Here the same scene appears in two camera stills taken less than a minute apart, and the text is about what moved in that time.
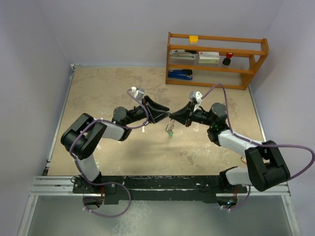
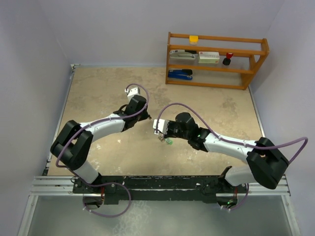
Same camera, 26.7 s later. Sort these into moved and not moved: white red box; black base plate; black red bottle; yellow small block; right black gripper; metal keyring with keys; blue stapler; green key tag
Moved: metal keyring with keys; green key tag; right black gripper
Not moved: black red bottle; yellow small block; blue stapler; white red box; black base plate
